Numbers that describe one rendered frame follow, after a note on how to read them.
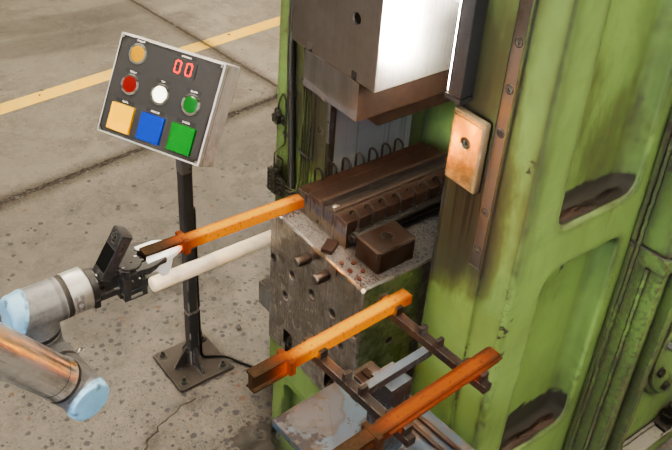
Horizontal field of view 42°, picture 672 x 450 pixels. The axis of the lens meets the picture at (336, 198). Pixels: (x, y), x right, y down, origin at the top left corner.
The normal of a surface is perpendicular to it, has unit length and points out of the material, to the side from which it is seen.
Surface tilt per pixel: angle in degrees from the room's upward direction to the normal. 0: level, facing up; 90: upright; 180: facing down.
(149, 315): 0
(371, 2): 90
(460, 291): 90
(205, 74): 60
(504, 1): 90
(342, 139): 90
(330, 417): 0
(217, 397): 0
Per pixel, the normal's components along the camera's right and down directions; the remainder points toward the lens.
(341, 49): -0.80, 0.31
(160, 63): -0.37, 0.02
